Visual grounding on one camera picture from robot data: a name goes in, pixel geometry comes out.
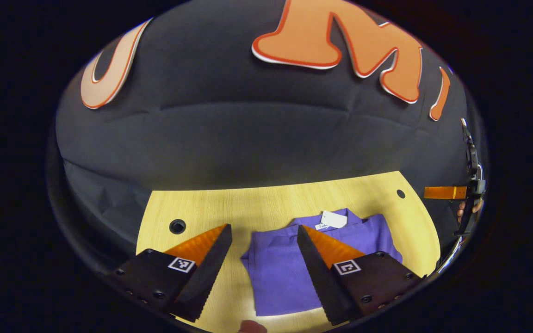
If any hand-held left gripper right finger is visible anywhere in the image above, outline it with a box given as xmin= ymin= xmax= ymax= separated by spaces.
xmin=297 ymin=225 xmax=427 ymax=327

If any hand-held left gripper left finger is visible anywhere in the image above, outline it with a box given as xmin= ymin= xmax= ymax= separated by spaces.
xmin=109 ymin=224 xmax=233 ymax=323

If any purple jacket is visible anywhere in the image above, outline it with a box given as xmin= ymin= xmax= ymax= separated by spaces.
xmin=240 ymin=208 xmax=403 ymax=317

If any black backdrop cloth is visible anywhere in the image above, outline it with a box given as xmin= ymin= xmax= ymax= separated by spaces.
xmin=47 ymin=0 xmax=487 ymax=278

